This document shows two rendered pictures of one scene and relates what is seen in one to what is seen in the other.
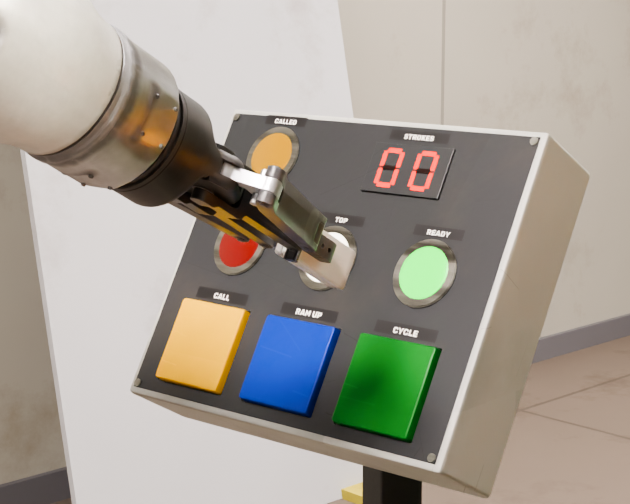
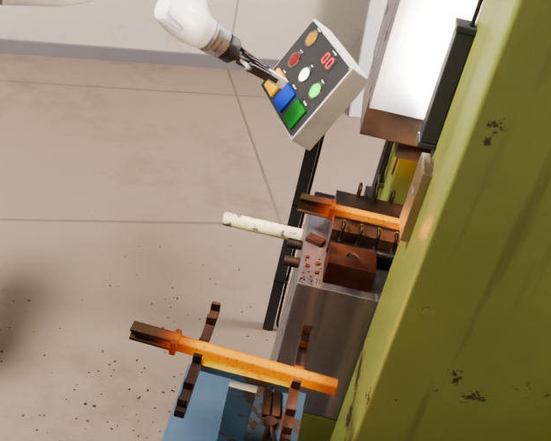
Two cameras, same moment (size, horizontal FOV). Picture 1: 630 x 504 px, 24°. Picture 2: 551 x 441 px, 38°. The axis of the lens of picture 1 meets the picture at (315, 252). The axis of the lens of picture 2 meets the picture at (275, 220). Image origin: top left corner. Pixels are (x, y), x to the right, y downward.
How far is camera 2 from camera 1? 1.55 m
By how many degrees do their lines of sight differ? 34
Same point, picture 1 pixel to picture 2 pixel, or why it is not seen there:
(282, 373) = (282, 99)
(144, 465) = not seen: hidden behind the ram
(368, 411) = (288, 118)
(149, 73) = (221, 38)
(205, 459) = not seen: hidden behind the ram
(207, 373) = (271, 90)
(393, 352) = (298, 107)
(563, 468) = not seen: outside the picture
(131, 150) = (213, 52)
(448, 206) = (328, 75)
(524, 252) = (335, 96)
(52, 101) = (193, 42)
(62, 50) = (195, 33)
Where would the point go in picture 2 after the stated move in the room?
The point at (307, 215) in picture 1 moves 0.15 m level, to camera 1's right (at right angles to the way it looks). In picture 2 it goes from (262, 73) to (308, 94)
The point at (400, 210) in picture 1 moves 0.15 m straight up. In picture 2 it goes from (321, 71) to (332, 24)
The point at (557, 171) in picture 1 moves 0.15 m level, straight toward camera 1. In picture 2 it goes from (354, 79) to (322, 91)
